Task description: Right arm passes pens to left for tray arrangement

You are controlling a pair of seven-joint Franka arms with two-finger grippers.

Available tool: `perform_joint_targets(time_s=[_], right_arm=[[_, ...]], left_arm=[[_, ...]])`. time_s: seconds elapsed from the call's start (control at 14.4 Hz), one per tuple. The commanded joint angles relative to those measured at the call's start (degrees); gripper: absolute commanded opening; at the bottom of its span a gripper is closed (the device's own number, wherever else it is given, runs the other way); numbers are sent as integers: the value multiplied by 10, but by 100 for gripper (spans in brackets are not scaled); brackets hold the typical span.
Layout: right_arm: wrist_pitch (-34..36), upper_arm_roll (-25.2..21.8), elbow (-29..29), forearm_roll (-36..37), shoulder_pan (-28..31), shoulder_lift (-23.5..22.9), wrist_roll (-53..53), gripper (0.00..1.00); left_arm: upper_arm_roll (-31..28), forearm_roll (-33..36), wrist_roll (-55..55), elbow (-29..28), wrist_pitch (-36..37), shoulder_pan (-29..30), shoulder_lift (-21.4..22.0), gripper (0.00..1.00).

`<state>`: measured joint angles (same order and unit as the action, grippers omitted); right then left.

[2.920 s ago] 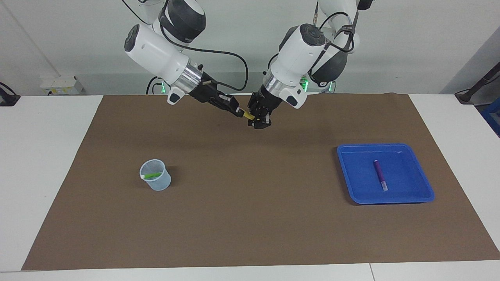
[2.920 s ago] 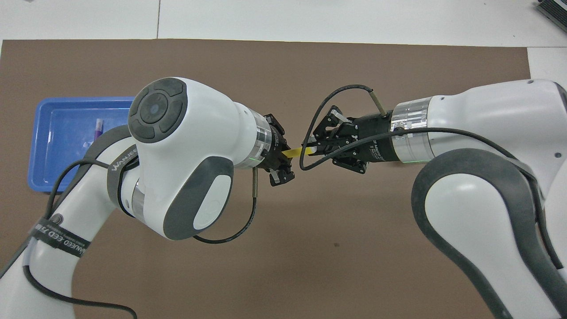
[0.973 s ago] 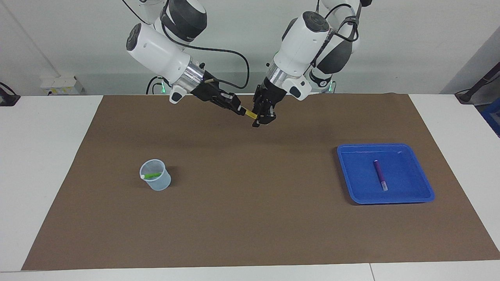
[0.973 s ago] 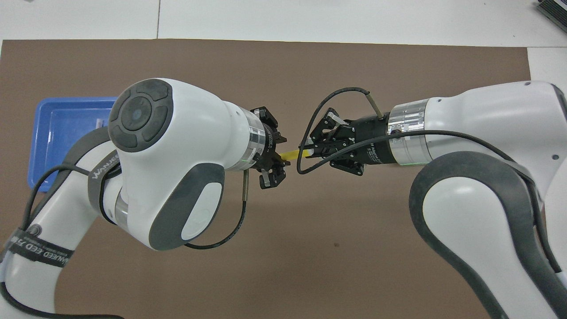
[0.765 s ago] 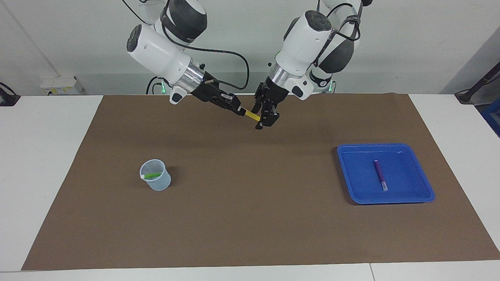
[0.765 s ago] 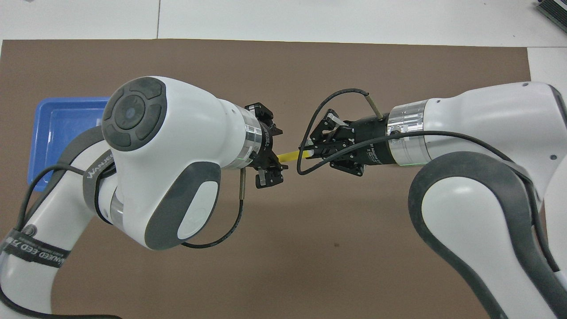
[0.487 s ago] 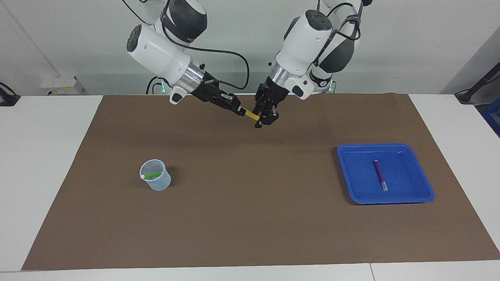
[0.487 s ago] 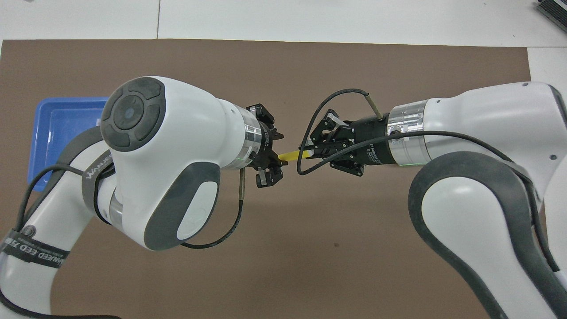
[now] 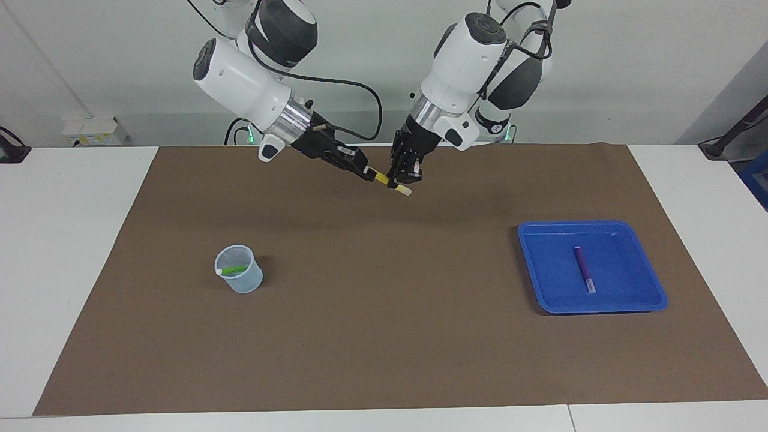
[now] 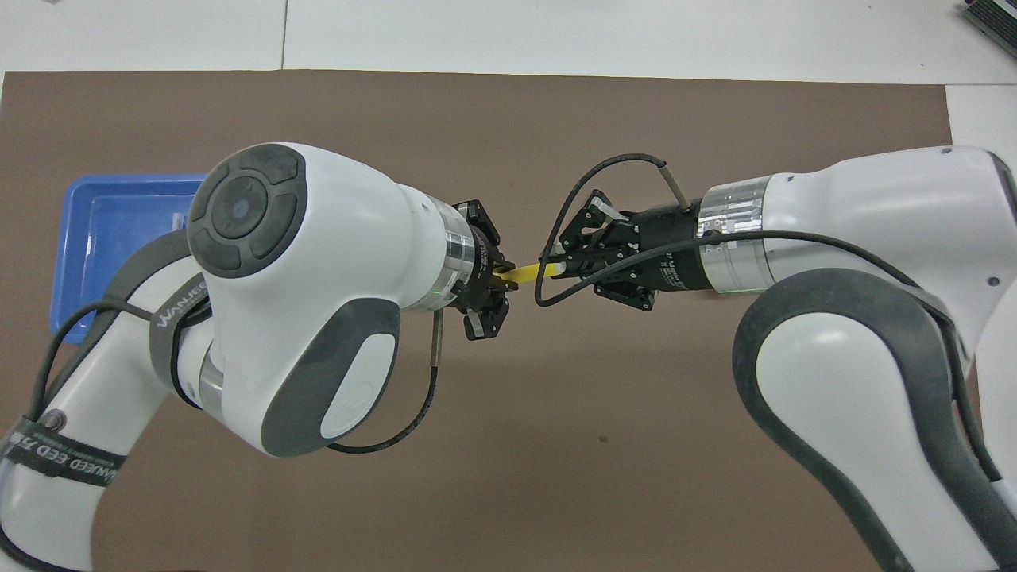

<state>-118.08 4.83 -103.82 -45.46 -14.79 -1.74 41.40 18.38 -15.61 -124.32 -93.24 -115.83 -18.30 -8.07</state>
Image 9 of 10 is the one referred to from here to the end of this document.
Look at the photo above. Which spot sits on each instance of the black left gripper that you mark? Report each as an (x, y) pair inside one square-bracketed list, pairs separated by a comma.
[(417, 139)]

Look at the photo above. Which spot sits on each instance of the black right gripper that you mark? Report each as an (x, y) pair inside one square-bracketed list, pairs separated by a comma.
[(321, 143)]

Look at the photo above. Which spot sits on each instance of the yellow pen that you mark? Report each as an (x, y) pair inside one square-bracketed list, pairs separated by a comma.
[(399, 187)]

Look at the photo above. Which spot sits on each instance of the green pen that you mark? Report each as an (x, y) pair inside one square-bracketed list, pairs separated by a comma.
[(234, 269)]

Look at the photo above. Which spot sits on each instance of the purple pen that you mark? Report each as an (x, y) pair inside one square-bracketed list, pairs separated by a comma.
[(583, 269)]

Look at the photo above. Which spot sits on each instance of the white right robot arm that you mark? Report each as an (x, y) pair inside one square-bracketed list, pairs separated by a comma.
[(246, 78)]

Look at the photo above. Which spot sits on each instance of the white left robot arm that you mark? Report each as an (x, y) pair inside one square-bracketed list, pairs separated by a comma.
[(465, 66)]

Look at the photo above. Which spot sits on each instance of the blue plastic tray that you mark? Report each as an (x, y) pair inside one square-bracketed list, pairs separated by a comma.
[(624, 282)]

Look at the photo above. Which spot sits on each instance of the translucent plastic cup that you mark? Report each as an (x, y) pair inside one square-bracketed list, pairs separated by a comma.
[(246, 283)]

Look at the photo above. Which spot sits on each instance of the brown table mat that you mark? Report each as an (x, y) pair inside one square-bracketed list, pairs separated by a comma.
[(384, 348)]

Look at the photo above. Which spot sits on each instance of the white power strip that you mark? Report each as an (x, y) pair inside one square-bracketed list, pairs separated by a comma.
[(96, 131)]

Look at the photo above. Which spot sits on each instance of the black stand with pole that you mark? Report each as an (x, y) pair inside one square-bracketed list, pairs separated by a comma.
[(717, 147)]

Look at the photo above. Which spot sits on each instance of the black stand foot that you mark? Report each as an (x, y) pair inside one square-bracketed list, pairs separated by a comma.
[(12, 153)]

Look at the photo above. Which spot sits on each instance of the blue crate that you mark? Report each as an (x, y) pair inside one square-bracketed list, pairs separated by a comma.
[(757, 180)]

